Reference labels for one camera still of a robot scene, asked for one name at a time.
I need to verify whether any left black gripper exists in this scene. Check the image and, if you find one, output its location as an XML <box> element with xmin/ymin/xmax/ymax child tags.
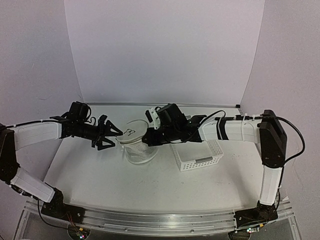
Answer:
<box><xmin>76</xmin><ymin>119</ymin><xmax>123</xmax><ymax>150</ymax></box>

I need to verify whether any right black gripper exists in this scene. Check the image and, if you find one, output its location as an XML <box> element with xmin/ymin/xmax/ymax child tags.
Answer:
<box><xmin>142</xmin><ymin>125</ymin><xmax>179</xmax><ymax>148</ymax></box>

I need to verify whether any white mesh laundry bag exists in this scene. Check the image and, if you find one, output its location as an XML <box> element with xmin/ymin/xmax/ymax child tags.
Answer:
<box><xmin>116</xmin><ymin>119</ymin><xmax>158</xmax><ymax>165</ymax></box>

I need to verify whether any white perforated plastic basket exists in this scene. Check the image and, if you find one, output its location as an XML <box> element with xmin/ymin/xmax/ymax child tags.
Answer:
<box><xmin>170</xmin><ymin>140</ymin><xmax>224</xmax><ymax>172</ymax></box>

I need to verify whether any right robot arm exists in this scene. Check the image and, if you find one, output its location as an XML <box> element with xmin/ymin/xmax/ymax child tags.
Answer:
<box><xmin>142</xmin><ymin>103</ymin><xmax>287</xmax><ymax>230</ymax></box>

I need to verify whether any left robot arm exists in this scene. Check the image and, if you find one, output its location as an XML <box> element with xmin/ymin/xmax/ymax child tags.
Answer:
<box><xmin>0</xmin><ymin>101</ymin><xmax>123</xmax><ymax>224</ymax></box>

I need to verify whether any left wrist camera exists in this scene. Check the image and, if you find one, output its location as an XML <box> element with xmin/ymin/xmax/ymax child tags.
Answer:
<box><xmin>97</xmin><ymin>114</ymin><xmax>108</xmax><ymax>126</ymax></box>

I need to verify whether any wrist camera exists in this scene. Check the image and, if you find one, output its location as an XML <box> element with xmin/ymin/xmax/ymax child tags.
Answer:
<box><xmin>145</xmin><ymin>106</ymin><xmax>161</xmax><ymax>130</ymax></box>
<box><xmin>97</xmin><ymin>114</ymin><xmax>108</xmax><ymax>126</ymax></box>

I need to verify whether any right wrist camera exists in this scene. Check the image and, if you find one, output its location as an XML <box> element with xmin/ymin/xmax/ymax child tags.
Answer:
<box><xmin>145</xmin><ymin>106</ymin><xmax>161</xmax><ymax>130</ymax></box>

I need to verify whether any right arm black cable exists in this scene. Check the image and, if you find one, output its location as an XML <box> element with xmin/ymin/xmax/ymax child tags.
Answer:
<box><xmin>189</xmin><ymin>110</ymin><xmax>306</xmax><ymax>166</ymax></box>

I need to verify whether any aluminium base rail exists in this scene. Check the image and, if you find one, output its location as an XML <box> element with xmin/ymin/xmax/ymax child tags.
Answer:
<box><xmin>14</xmin><ymin>194</ymin><xmax>301</xmax><ymax>240</ymax></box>

